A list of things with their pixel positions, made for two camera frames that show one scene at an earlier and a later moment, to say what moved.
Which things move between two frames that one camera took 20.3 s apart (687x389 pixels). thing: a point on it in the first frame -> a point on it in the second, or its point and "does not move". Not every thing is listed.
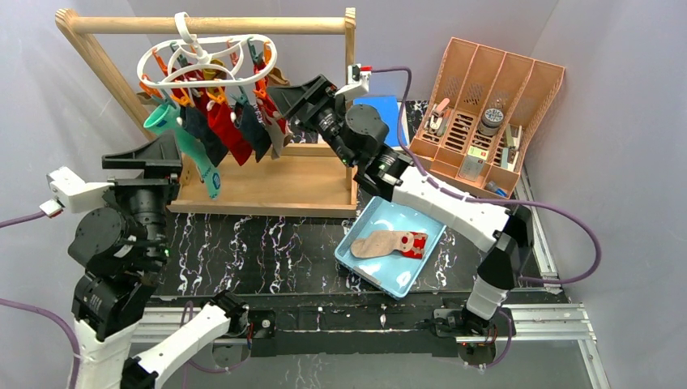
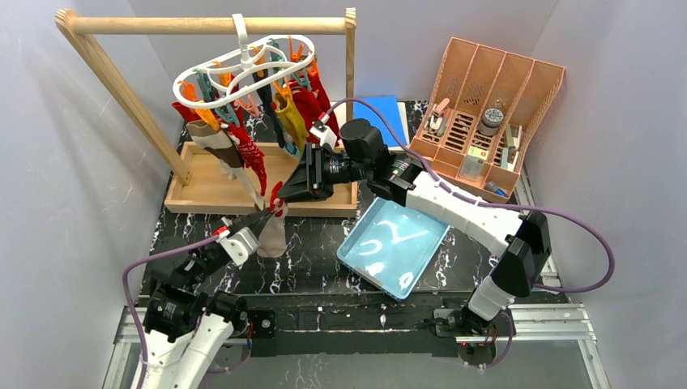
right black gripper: [313, 104] -> [312, 173]
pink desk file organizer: [475, 125] does not move
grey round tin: [492, 117] does not move
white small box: [473, 163] does not move
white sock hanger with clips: [202, 61] -> [231, 74]
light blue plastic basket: [387, 245] does not move
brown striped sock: [146, 99] -> [219, 143]
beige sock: [410, 244] -> [272, 243]
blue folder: [388, 109] does not move
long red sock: [222, 123] -> [188, 114]
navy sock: [196, 120] -> [264, 93]
